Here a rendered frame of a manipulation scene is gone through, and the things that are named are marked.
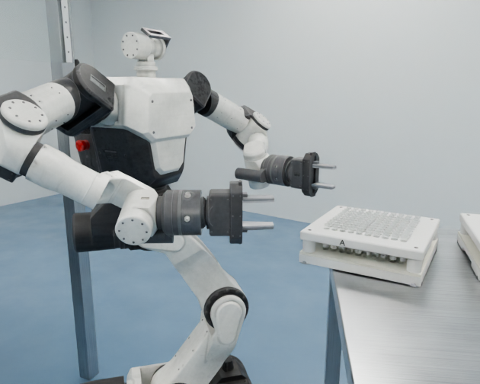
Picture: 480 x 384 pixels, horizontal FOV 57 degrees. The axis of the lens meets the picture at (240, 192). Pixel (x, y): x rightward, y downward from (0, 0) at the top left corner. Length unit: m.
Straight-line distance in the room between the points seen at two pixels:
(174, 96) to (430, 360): 0.87
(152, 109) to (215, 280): 0.56
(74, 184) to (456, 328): 0.68
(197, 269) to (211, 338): 0.22
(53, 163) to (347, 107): 3.37
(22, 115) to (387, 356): 0.70
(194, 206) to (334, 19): 3.40
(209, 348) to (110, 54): 4.79
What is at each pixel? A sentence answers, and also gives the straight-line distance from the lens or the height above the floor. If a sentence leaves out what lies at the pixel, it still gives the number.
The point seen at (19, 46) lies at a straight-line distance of 1.72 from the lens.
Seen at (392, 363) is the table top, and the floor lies 0.89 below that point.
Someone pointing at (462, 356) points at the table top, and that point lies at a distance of 0.73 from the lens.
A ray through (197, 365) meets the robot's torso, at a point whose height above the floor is 0.40.
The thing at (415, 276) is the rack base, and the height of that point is 0.91.
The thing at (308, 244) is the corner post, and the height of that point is 0.94.
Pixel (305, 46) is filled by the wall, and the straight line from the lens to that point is 4.19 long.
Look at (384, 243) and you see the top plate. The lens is 0.91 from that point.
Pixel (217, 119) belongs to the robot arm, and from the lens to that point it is 1.49.
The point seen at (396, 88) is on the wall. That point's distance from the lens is 3.87.
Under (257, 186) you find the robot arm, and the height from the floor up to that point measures 0.97.
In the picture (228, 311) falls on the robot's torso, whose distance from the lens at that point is 1.39.
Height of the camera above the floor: 1.26
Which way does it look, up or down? 13 degrees down
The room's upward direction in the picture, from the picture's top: straight up
